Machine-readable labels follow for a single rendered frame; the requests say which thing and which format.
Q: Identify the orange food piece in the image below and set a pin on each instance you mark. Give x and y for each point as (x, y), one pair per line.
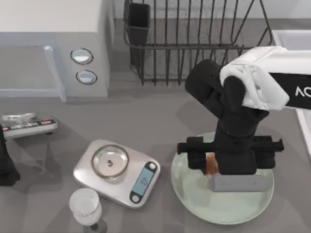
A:
(211, 165)

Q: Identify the pale grey rounded box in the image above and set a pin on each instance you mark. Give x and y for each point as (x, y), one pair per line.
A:
(236, 183)

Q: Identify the pale green plate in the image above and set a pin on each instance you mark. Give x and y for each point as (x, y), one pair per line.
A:
(194, 191)

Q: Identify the silver kitchen scale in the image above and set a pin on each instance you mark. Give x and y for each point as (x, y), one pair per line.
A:
(143, 182)

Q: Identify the small dark object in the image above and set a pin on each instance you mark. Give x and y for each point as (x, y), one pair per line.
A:
(110, 163)

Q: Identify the glass bowl with brown rim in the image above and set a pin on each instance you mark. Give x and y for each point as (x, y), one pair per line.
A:
(103, 170)

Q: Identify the clear wine glass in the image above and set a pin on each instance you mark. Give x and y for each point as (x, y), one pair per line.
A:
(83, 206)

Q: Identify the small microwave knob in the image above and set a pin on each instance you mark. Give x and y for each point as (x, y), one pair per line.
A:
(86, 77)

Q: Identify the pale microwave oven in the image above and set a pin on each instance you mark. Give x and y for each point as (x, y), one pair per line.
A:
(102, 48)

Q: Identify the black utensil holder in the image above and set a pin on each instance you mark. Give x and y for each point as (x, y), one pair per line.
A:
(137, 21)

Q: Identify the large microwave knob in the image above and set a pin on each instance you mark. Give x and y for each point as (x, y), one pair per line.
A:
(81, 56)

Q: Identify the grey scale with red buttons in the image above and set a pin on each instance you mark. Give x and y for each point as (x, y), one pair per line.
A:
(36, 127)

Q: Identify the clear glass dish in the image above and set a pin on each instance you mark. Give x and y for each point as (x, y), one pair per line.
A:
(17, 117)

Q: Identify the glass microwave door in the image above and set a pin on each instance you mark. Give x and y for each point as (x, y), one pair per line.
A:
(24, 70)

